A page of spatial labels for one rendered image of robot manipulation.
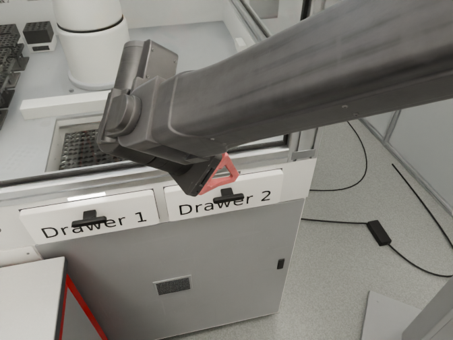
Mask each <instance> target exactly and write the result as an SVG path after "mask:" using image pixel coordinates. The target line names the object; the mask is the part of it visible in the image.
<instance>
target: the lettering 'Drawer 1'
mask: <svg viewBox="0 0 453 340"><path fill-rule="evenodd" d="M135 214H136V215H137V214H139V215H140V219H141V221H138V223H139V222H143V221H147V220H143V218H142V214H141V212H137V213H135ZM122 219H125V217H122V218H121V219H120V218H118V220H119V222H120V225H122V222H121V220H122ZM107 221H112V223H115V221H114V220H112V219H109V220H107ZM112 223H107V222H106V223H104V225H105V226H106V227H115V226H116V225H113V226H108V224H112ZM94 226H95V227H96V228H97V229H100V224H98V227H97V226H96V225H94ZM65 228H68V227H64V228H61V230H62V232H63V234H64V235H66V233H65V231H64V229H65ZM87 228H89V230H91V231H92V230H93V225H91V228H90V227H89V226H87ZM44 229H53V230H55V232H56V234H55V235H53V236H49V237H55V236H57V235H58V231H57V230H56V229H55V228H53V227H47V228H42V229H41V230H42V232H43V233H44V235H45V237H46V238H49V237H48V235H47V234H46V232H45V231H44ZM76 229H80V231H79V232H84V231H83V229H82V227H79V228H75V229H73V230H72V231H73V232H74V233H79V232H75V231H74V230H76Z"/></svg>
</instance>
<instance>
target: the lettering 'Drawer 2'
mask: <svg viewBox="0 0 453 340"><path fill-rule="evenodd" d="M264 192H268V195H267V196H266V197H265V198H267V197H268V196H269V195H270V191H264ZM264 192H262V193H264ZM265 198H263V199H262V200H261V201H265V200H264V199H265ZM266 200H269V199H266ZM242 201H243V199H242V200H240V201H234V202H233V203H234V205H236V206H239V205H242V204H243V203H242V204H235V203H236V202H242ZM207 204H211V205H210V206H211V207H212V208H211V209H212V210H214V205H213V203H206V204H205V205H207ZM201 205H202V204H199V205H196V206H195V207H196V212H197V213H198V206H201ZM182 206H189V207H190V211H189V212H187V213H183V214H182V210H181V207H182ZM207 207H209V206H206V207H205V208H204V210H207V209H206V208H207ZM211 209H208V210H211ZM179 210H180V215H186V214H189V213H190V212H191V211H192V207H191V205H188V204H184V205H179Z"/></svg>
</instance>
